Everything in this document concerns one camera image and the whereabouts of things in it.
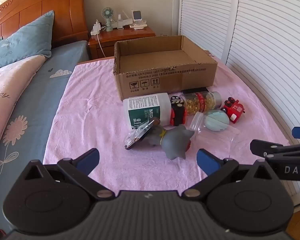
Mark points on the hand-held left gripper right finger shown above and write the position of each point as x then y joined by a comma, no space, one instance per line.
207,163

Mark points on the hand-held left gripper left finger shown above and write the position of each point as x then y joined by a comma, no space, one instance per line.
86,161

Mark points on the grey toy figure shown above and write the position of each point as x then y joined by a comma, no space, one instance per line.
173,142

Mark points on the teal round case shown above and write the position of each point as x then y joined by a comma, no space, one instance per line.
216,121

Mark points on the red toy train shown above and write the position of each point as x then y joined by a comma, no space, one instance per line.
233,110

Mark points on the clear correction tape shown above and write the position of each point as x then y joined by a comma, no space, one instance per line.
136,136

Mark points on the black toy train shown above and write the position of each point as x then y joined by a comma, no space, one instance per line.
177,112

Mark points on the clear yellow capsule bottle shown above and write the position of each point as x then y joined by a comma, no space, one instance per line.
197,102

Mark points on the black power bank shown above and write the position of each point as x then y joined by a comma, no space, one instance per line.
195,90

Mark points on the white green-label medicine bottle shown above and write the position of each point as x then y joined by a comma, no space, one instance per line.
145,107

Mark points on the brown cardboard box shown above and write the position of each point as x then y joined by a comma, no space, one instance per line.
165,80

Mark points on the clear plastic bag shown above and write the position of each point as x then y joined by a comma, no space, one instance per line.
231,136

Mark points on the pink towel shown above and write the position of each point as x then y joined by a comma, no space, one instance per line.
90,105

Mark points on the white louvered closet door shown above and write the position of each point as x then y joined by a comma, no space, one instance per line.
205,12
272,55

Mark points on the blue-grey bed sheet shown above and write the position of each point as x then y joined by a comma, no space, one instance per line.
40,92

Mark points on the pink pillow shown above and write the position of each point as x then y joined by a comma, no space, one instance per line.
7,87

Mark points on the white power strip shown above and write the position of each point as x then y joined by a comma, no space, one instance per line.
96,32

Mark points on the wooden nightstand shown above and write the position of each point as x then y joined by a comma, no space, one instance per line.
130,37

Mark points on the blue pillow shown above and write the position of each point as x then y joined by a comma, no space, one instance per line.
22,42

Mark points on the white charger plug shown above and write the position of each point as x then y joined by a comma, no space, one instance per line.
97,26

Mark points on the white gadgets on nightstand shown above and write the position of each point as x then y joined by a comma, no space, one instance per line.
121,24

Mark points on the clear spray bottle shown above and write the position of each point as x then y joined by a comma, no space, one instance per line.
119,21

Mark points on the green desk fan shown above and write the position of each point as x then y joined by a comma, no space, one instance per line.
107,13

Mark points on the white stand device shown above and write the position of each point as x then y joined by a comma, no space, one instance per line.
136,16

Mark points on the wooden headboard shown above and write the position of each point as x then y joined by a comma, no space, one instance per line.
52,7

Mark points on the white wall outlet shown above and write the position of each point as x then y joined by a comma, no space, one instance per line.
164,34

